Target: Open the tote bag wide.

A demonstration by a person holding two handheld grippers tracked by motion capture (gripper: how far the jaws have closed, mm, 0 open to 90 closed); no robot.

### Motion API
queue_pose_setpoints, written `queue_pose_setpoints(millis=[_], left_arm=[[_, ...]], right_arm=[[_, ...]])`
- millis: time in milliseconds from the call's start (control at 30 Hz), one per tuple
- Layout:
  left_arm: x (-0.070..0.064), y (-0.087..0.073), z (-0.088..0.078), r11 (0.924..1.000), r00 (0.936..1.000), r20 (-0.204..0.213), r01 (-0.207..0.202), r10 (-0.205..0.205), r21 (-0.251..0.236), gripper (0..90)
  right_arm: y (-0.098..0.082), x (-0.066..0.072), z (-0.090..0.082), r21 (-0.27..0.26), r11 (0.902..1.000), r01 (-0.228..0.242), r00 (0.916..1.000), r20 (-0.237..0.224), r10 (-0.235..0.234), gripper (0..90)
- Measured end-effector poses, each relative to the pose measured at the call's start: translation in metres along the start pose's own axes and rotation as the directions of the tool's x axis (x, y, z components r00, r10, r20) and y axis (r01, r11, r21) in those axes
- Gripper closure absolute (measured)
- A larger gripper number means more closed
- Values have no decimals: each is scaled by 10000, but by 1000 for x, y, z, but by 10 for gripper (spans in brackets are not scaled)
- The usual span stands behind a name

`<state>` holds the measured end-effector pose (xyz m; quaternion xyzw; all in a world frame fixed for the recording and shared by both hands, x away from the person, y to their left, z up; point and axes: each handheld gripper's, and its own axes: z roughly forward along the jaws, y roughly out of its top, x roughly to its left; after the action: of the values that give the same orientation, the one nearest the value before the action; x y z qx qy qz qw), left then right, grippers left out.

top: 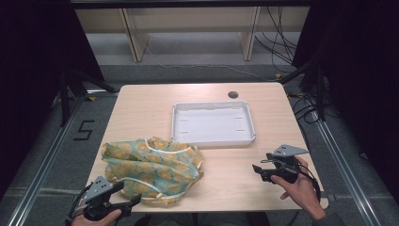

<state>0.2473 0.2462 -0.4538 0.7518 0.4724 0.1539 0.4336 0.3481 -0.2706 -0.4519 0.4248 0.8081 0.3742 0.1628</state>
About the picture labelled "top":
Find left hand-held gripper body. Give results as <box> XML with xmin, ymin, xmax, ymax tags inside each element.
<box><xmin>66</xmin><ymin>175</ymin><xmax>133</xmax><ymax>222</ymax></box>

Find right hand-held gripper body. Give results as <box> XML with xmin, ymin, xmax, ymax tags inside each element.
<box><xmin>262</xmin><ymin>143</ymin><xmax>311</xmax><ymax>185</ymax></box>

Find green yellow patterned garment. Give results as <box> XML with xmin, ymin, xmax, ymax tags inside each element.
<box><xmin>101</xmin><ymin>136</ymin><xmax>205</xmax><ymax>206</ymax></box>

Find white plastic tray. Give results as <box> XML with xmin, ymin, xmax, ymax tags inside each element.
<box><xmin>170</xmin><ymin>100</ymin><xmax>257</xmax><ymax>149</ymax></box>

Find person's right hand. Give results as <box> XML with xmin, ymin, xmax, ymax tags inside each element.
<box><xmin>270</xmin><ymin>155</ymin><xmax>327</xmax><ymax>220</ymax></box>

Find person's left hand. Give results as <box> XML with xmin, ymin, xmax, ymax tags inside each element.
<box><xmin>70</xmin><ymin>208</ymin><xmax>122</xmax><ymax>226</ymax></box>

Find black metal stand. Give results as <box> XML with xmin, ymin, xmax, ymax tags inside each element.
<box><xmin>278</xmin><ymin>58</ymin><xmax>327</xmax><ymax>122</ymax></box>
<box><xmin>58</xmin><ymin>67</ymin><xmax>118</xmax><ymax>127</ymax></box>

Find black curtain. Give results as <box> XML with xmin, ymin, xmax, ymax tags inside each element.
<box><xmin>291</xmin><ymin>0</ymin><xmax>399</xmax><ymax>202</ymax></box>
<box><xmin>0</xmin><ymin>0</ymin><xmax>105</xmax><ymax>199</ymax></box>

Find beige wooden shelf unit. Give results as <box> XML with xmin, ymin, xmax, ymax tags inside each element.
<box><xmin>74</xmin><ymin>6</ymin><xmax>311</xmax><ymax>63</ymax></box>

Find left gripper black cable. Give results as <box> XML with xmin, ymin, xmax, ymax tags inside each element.
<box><xmin>65</xmin><ymin>184</ymin><xmax>92</xmax><ymax>224</ymax></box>

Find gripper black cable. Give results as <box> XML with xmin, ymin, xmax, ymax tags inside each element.
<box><xmin>65</xmin><ymin>184</ymin><xmax>92</xmax><ymax>224</ymax></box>
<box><xmin>296</xmin><ymin>162</ymin><xmax>323</xmax><ymax>202</ymax></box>

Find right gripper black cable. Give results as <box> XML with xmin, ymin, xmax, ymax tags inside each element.
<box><xmin>296</xmin><ymin>162</ymin><xmax>323</xmax><ymax>202</ymax></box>

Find aluminium floor rail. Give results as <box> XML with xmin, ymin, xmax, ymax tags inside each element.
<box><xmin>309</xmin><ymin>107</ymin><xmax>383</xmax><ymax>226</ymax></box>
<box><xmin>6</xmin><ymin>89</ymin><xmax>120</xmax><ymax>226</ymax></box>

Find black floor cables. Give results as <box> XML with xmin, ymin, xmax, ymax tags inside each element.
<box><xmin>286</xmin><ymin>89</ymin><xmax>342</xmax><ymax>125</ymax></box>

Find white floor cable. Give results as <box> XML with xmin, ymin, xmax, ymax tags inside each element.
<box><xmin>145</xmin><ymin>46</ymin><xmax>280</xmax><ymax>83</ymax></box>

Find bundle of black cables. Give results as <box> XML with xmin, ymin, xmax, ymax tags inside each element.
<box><xmin>254</xmin><ymin>6</ymin><xmax>299</xmax><ymax>73</ymax></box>

